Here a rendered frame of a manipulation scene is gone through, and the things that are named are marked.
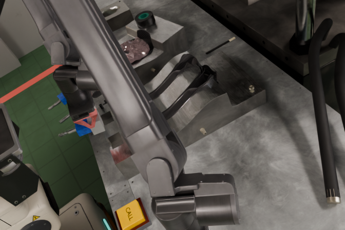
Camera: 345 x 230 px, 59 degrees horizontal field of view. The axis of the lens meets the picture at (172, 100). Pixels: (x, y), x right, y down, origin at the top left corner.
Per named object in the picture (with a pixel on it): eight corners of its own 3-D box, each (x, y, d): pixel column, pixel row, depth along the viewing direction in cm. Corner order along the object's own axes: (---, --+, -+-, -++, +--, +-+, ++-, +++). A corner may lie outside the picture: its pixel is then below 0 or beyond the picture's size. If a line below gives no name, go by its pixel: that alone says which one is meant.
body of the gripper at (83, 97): (89, 88, 88) (79, 69, 83) (96, 112, 82) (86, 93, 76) (66, 95, 87) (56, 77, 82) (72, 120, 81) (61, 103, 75)
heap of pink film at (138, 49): (108, 91, 113) (99, 76, 108) (87, 74, 125) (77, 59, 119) (159, 51, 122) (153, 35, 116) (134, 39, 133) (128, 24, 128)
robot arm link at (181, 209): (150, 182, 47) (146, 218, 43) (194, 178, 45) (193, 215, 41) (164, 201, 52) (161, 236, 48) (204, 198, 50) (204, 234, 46)
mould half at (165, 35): (95, 125, 111) (80, 105, 104) (65, 96, 128) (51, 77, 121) (190, 48, 127) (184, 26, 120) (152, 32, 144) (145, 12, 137)
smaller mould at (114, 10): (99, 38, 154) (93, 26, 149) (93, 26, 165) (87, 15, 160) (134, 21, 156) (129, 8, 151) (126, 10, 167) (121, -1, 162)
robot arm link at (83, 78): (69, 42, 81) (50, 41, 72) (109, 42, 78) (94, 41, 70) (71, 88, 82) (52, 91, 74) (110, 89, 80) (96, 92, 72)
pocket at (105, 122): (106, 134, 99) (101, 127, 97) (102, 123, 103) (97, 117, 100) (118, 127, 100) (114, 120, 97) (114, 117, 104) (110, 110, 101)
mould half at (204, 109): (127, 180, 91) (108, 156, 82) (106, 125, 110) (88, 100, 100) (266, 102, 97) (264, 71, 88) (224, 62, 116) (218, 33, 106)
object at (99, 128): (63, 147, 90) (55, 137, 86) (61, 134, 94) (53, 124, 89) (105, 131, 92) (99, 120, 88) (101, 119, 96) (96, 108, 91)
